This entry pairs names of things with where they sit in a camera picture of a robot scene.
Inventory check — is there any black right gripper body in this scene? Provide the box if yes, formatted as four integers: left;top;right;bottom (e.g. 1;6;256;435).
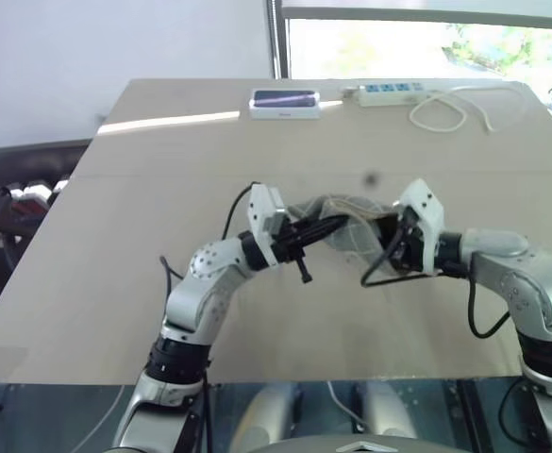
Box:
388;210;427;276

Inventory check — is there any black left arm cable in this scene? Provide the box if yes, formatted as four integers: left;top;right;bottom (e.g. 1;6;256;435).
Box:
159;180;263;303

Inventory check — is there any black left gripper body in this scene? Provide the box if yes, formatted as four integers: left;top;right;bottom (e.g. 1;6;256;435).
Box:
271;214;315;285

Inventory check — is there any clear plastic bag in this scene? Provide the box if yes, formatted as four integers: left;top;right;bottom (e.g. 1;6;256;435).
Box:
287;193;399;276

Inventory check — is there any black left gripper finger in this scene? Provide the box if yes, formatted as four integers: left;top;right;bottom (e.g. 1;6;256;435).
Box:
297;214;351;236
301;224;343;248

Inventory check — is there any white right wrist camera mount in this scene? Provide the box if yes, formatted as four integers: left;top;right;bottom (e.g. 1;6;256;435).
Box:
392;177;445;276

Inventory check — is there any thin white cable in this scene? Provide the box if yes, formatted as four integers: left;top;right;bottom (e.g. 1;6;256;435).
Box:
326;380;369;431

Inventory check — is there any dark window frame post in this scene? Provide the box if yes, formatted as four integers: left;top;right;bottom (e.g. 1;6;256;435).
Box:
264;0;292;79

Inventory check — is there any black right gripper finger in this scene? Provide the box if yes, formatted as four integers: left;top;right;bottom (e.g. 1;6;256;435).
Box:
372;213;402;251

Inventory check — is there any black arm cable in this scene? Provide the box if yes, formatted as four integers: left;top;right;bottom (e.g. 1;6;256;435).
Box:
159;180;263;303
360;221;513;340

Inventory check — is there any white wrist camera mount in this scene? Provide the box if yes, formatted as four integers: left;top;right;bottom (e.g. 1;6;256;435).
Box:
392;177;445;276
247;182;287;267

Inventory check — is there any silver robot leg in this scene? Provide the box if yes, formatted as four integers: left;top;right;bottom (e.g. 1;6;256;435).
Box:
230;382;305;452
358;379;421;440

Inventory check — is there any white power cord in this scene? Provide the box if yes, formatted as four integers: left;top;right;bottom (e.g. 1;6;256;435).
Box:
409;86;527;135

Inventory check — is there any white power strip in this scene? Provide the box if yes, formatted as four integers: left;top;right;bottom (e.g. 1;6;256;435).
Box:
341;80;427;108

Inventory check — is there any black office chair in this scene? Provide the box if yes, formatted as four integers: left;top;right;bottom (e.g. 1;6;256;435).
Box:
0;139;92;308

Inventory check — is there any white phone box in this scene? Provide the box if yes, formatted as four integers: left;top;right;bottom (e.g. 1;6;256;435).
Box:
248;88;324;121

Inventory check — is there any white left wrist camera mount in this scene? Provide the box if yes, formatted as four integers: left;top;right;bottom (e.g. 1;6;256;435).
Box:
247;182;287;267

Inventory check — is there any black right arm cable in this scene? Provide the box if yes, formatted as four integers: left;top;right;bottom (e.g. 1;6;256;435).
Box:
360;221;513;340

